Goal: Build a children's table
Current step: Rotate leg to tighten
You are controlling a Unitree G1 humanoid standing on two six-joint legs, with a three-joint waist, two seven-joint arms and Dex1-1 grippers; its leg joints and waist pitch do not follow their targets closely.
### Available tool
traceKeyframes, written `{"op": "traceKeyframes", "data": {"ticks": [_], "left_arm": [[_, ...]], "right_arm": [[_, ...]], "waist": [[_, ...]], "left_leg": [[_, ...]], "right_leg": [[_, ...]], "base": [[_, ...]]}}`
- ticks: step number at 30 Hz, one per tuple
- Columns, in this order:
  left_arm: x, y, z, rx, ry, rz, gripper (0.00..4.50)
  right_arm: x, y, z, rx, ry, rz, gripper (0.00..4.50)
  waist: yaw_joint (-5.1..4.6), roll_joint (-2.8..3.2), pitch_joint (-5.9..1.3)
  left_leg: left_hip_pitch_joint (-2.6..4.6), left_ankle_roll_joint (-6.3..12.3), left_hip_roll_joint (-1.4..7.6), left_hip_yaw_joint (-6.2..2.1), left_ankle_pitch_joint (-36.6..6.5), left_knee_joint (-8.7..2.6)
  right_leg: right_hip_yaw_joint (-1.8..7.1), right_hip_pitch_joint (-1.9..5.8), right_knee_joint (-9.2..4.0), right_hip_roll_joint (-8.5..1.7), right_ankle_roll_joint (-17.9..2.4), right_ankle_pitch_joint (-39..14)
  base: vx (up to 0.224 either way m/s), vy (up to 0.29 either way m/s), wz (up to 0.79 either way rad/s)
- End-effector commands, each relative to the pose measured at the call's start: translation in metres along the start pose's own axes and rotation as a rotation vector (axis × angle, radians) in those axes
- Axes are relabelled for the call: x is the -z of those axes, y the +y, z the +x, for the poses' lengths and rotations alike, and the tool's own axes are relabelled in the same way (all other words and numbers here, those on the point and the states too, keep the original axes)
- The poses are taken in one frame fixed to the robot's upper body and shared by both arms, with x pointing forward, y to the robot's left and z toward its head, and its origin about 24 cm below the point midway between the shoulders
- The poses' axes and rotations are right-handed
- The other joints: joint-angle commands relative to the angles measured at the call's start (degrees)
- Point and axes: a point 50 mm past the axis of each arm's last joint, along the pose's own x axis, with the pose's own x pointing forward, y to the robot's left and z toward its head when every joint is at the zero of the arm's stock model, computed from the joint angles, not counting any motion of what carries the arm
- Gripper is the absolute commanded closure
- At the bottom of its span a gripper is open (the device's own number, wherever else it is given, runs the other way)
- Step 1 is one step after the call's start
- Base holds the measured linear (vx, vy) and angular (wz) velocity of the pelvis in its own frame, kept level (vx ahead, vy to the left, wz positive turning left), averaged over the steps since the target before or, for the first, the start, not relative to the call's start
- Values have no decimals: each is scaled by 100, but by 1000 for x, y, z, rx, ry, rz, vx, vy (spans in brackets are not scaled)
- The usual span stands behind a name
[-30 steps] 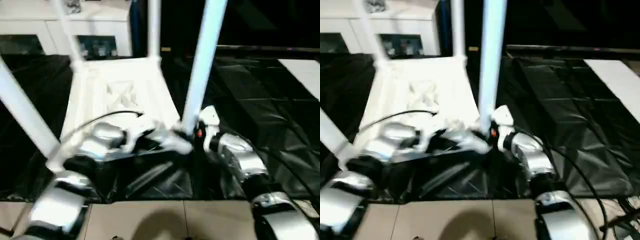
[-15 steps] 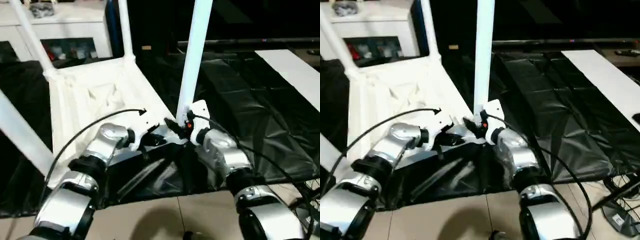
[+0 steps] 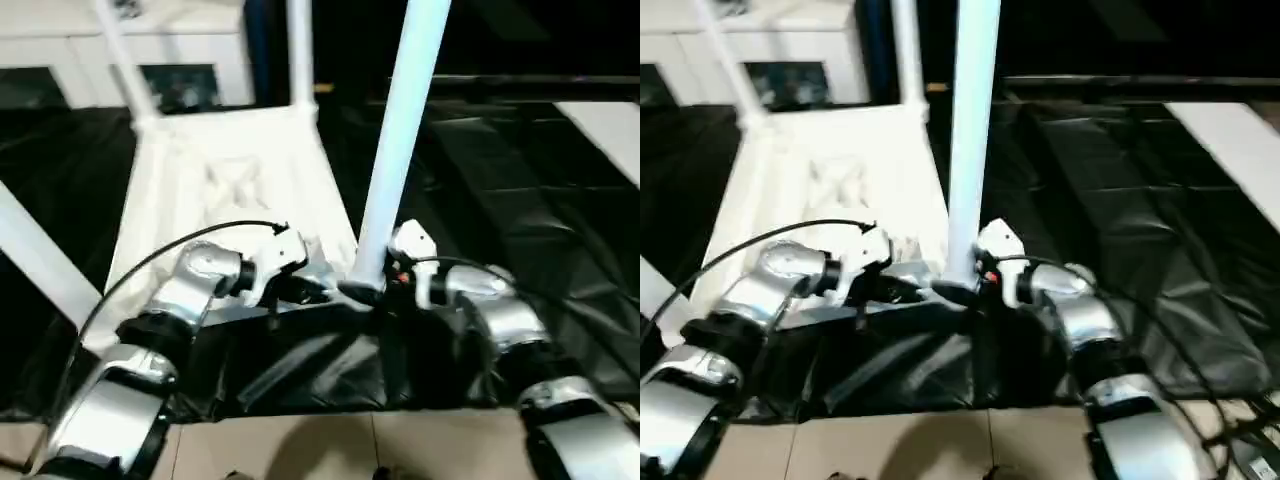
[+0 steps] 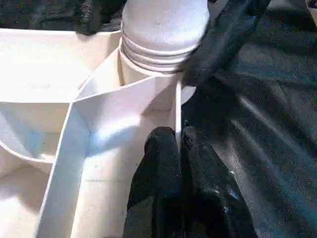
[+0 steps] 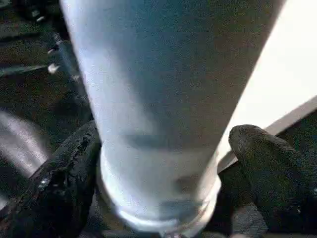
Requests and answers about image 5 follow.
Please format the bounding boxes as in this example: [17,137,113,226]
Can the black plastic mat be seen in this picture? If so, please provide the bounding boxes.
[0,0,317,238]

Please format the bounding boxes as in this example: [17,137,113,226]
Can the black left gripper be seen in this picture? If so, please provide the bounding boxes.
[46,31,93,108]

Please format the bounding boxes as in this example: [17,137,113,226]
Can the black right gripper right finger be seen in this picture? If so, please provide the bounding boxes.
[228,124,317,238]

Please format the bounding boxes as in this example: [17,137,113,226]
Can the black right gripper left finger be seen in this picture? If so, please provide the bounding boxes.
[0,120,103,238]

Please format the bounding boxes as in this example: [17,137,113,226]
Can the white plastic table leg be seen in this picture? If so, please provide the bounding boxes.
[58,0,290,238]

